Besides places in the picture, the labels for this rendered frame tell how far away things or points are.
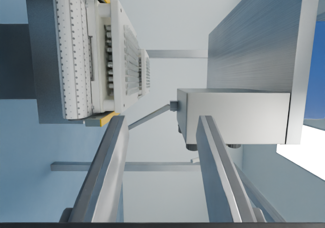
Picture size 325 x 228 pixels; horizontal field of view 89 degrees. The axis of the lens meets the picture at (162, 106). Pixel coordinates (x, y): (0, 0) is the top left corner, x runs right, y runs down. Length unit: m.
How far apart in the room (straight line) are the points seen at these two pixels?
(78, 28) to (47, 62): 0.10
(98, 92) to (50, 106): 0.10
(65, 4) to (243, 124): 0.41
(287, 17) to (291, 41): 0.05
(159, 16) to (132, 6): 0.62
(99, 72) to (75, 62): 0.05
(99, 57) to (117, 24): 0.08
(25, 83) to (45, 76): 0.16
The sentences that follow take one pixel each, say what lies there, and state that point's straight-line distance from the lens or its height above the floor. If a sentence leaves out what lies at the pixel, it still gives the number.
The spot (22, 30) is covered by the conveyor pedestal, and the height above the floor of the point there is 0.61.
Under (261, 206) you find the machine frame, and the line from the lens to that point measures 1.29.
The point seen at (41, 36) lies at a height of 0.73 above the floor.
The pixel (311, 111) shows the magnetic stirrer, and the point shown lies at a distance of 0.47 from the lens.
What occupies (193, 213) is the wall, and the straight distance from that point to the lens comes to 5.00.
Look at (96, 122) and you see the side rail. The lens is 0.37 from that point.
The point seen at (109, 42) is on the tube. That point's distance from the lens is 0.45.
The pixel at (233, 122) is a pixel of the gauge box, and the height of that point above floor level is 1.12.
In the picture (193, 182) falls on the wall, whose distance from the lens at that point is 4.52.
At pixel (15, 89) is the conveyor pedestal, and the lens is 0.61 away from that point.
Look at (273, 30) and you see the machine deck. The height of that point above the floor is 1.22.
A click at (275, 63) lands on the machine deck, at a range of 0.45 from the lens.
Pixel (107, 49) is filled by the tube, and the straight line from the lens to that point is 0.44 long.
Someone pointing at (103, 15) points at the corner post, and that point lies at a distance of 0.43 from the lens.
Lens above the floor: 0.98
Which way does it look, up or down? level
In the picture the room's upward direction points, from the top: 90 degrees clockwise
